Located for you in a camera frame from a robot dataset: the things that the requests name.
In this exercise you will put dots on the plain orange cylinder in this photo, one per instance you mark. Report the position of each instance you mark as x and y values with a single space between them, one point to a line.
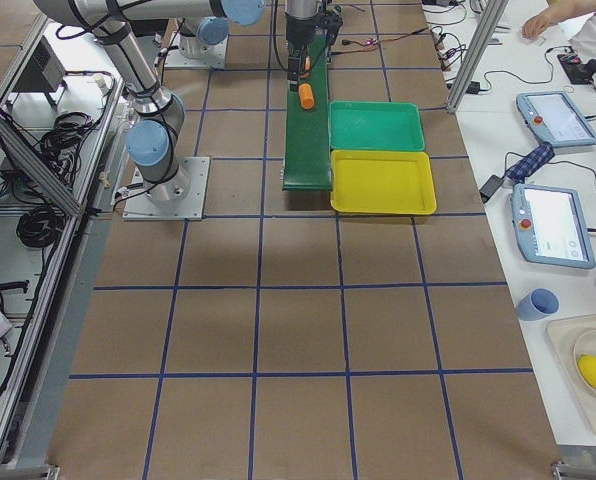
306 96

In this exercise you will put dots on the folded blue umbrella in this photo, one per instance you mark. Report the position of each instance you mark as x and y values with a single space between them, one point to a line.
530 163

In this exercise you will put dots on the green conveyor belt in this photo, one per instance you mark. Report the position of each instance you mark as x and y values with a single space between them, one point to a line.
307 165

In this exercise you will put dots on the blue teach pendant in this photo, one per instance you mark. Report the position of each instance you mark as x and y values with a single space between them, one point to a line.
549 226
554 118

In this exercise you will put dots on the blue plastic cup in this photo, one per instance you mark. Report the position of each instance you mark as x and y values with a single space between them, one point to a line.
537 304

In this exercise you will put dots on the far blue teach pendant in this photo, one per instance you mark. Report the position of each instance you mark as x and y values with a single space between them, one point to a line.
554 118

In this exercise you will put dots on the near blue teach pendant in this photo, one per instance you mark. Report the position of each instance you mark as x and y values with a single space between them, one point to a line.
549 226

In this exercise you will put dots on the beige tray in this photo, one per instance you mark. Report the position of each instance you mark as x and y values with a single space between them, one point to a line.
562 335

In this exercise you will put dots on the black power adapter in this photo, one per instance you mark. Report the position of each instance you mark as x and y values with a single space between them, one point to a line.
490 187

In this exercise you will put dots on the aluminium frame post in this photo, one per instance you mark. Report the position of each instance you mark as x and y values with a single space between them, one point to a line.
477 46

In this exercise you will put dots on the green plastic tray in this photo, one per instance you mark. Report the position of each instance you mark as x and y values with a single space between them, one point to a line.
365 125

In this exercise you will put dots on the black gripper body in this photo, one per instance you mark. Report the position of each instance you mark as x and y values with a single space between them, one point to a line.
296 36

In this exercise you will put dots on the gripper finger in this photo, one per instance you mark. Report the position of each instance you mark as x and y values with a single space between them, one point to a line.
293 72

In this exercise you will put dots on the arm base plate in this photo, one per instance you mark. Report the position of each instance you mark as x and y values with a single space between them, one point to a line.
181 198
218 55

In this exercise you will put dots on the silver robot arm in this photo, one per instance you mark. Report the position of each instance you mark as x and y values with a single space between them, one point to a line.
208 30
151 143

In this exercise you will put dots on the person's hand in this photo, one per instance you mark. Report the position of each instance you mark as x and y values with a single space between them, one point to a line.
536 25

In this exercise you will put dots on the yellow plastic tray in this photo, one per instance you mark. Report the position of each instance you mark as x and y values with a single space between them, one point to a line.
382 182

